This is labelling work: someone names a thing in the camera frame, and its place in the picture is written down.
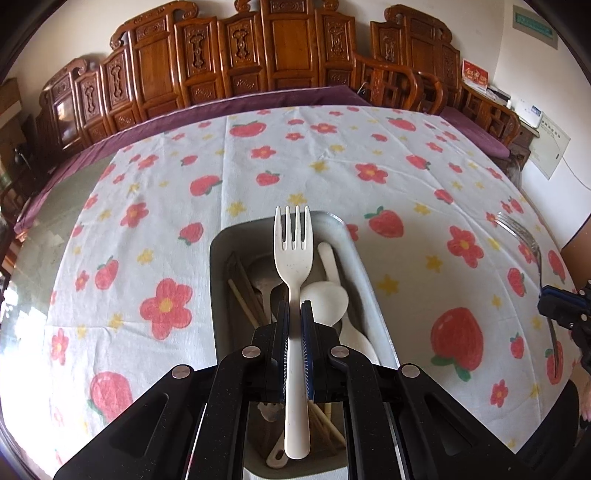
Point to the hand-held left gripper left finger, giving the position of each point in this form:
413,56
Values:
286,350

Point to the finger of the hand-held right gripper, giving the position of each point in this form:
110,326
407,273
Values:
556,314
558,293

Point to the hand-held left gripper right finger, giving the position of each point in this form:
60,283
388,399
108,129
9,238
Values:
308,360

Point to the metal fork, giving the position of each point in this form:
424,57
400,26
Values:
538,258

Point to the large white plastic spoon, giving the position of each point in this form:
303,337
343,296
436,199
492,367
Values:
358,341

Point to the small white plastic spoon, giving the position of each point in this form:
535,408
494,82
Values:
323,304

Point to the brown wooden chopstick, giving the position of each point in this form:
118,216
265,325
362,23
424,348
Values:
254,290
240,272

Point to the large metal spoon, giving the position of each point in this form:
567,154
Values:
263,277

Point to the grey metal utensil box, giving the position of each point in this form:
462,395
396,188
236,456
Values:
369,295

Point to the white plastic fork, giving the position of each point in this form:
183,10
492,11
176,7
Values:
293,258

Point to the brown board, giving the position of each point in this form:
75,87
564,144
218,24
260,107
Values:
579,242

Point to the pale wooden chopstick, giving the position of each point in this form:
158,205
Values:
244,304

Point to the white box device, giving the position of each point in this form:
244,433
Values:
528,113

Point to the short purple seat cushion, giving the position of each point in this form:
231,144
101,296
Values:
471,131

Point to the white papers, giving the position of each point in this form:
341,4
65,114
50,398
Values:
498,92

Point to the strawberry flower print tablecloth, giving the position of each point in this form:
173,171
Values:
184,152

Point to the red desk calendar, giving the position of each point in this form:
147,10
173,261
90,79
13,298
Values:
475,76

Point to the small carved wooden chair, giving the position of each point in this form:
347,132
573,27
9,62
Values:
87,101

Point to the brown cardboard box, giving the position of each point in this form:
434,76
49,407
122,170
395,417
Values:
9,97

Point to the white wall notice sheet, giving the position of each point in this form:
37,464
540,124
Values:
549,145

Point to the white wall electrical box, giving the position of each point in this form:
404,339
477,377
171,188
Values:
531,23

